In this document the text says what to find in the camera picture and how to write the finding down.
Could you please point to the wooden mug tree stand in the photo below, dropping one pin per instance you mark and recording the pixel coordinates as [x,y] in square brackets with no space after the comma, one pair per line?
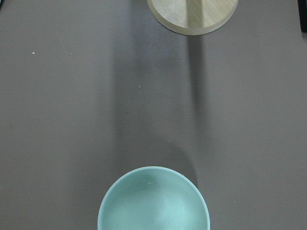
[192,17]

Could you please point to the green bowl right side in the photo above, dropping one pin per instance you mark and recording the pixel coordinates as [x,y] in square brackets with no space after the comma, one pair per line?
[153,198]

